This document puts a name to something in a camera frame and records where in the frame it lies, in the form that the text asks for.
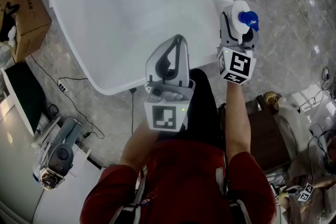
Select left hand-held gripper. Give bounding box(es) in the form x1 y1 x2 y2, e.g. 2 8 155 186
143 34 196 133

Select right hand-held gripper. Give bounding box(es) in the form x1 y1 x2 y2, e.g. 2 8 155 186
216 10 261 86

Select white spray bottle blue nozzle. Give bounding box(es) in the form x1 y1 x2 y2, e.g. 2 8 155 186
227 0 260 36

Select white bathtub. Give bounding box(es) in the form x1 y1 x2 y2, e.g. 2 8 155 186
40 0 234 97

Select person's right forearm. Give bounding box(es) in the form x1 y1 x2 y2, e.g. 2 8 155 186
225 81 251 164

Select person's left forearm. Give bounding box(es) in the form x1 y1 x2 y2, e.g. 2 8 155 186
118 122 161 174

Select person's black trousers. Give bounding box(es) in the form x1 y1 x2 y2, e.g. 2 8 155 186
157 68 227 152

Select gold faucet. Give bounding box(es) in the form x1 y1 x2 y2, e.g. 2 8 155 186
263 91 279 106

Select white power strip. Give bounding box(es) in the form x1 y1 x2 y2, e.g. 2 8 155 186
58 80 70 93

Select person's orange shirt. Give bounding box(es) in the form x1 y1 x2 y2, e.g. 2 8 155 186
80 138 278 224

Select grey handheld device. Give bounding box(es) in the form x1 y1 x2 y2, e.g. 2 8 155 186
32 116 83 191

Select large open cardboard box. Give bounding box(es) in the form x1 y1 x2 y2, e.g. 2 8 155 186
0 0 53 64

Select black flat panel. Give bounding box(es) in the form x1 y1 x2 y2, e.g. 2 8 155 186
1 61 48 137

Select black plug with cable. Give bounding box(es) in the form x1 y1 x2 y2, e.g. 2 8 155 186
128 87 138 135

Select tangled black cables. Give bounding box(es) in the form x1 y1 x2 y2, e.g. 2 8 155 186
296 65 336 114

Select thin black cable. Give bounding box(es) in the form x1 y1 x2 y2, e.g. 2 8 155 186
28 54 106 140

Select grey shoulder strap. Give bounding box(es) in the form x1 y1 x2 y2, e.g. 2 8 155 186
215 151 253 224
110 165 149 224

